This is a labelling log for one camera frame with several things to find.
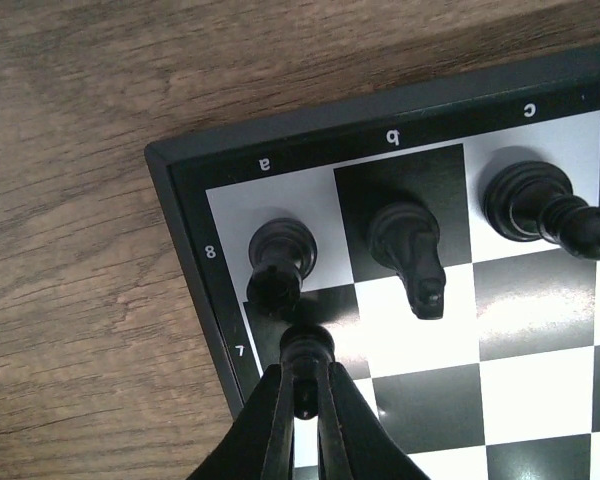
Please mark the black chess pawn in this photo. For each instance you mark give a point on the black chess pawn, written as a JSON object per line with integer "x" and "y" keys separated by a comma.
{"x": 303, "y": 347}

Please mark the black and white chessboard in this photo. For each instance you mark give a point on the black and white chessboard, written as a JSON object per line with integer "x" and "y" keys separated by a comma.
{"x": 506, "y": 385}

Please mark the black chess piece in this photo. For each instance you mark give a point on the black chess piece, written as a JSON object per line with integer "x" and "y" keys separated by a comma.
{"x": 534, "y": 200}
{"x": 282, "y": 253}
{"x": 404, "y": 237}

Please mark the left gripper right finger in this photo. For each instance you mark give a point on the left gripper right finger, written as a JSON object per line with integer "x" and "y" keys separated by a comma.
{"x": 352, "y": 442}

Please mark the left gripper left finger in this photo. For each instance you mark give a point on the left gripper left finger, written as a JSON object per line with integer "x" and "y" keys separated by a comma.
{"x": 259, "y": 443}

